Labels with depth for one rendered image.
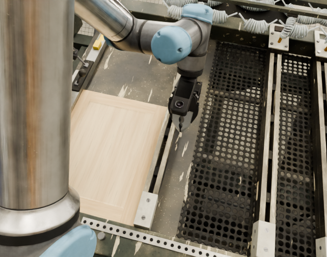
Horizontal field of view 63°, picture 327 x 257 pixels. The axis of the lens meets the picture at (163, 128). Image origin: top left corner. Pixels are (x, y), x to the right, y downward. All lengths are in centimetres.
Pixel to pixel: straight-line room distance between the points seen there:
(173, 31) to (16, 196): 41
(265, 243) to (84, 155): 79
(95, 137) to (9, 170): 94
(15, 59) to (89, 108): 106
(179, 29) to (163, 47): 5
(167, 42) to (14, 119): 36
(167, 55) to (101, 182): 71
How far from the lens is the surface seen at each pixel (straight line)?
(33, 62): 28
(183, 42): 57
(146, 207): 104
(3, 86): 29
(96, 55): 151
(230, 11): 203
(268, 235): 109
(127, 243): 105
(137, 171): 114
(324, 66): 162
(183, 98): 70
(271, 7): 152
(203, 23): 67
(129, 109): 129
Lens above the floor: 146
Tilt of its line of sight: 11 degrees down
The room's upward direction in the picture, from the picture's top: 11 degrees clockwise
